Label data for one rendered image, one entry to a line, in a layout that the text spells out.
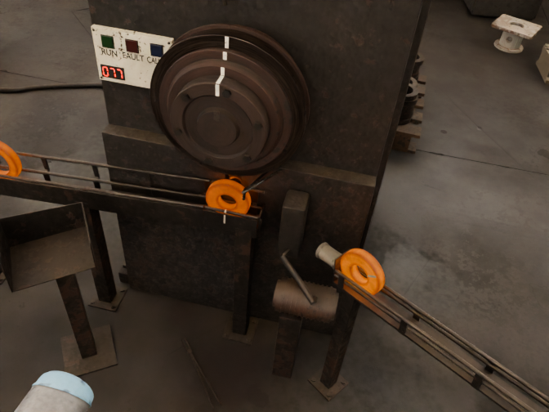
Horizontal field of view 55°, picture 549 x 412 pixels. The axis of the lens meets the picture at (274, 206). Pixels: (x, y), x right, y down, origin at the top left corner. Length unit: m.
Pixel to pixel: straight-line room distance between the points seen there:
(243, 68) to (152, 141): 0.55
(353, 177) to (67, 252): 0.99
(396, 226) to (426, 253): 0.22
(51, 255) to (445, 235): 1.97
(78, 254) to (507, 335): 1.87
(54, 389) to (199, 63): 0.87
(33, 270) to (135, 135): 0.56
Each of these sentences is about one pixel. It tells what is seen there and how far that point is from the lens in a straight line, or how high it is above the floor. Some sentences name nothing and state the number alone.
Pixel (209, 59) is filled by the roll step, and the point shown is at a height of 1.29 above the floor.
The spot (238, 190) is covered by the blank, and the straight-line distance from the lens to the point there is 1.76.
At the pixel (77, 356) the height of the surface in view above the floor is 0.01.
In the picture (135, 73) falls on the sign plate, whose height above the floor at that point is 1.11.
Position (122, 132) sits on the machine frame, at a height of 0.87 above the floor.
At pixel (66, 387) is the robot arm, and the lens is 1.14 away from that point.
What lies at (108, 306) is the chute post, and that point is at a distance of 2.48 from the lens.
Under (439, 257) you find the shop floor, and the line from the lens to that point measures 2.84.
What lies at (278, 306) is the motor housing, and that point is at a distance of 1.85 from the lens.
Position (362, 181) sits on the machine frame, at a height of 0.87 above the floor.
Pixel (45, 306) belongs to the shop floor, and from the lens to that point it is 2.57.
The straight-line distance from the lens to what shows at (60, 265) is 1.88.
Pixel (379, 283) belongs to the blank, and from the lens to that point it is 1.65.
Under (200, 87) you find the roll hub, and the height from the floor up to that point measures 1.24.
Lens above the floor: 1.97
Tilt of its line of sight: 43 degrees down
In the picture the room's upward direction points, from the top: 6 degrees clockwise
